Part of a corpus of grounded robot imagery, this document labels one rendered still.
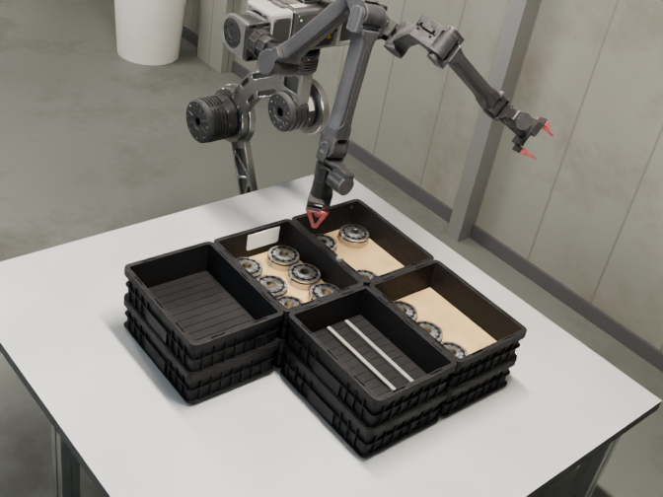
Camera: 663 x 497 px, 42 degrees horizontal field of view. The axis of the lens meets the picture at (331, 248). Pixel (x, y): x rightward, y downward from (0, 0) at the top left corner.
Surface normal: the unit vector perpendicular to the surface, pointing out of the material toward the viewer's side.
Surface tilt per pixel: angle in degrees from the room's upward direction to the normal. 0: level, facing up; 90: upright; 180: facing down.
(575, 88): 90
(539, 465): 0
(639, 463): 0
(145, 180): 0
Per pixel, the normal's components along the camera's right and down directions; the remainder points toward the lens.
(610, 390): 0.15, -0.81
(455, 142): -0.76, 0.26
